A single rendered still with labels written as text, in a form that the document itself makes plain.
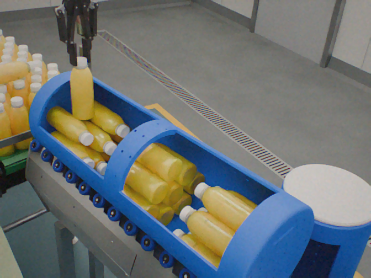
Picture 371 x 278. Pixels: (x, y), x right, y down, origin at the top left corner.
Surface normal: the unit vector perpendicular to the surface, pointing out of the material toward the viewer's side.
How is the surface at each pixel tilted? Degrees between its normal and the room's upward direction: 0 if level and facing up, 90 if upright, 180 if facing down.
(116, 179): 71
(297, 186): 0
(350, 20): 90
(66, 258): 90
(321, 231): 90
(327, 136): 0
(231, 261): 65
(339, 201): 0
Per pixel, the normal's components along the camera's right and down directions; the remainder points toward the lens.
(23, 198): 0.07, -0.84
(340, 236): 0.00, 0.54
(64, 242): 0.70, 0.43
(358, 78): -0.79, 0.04
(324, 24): -0.83, 0.26
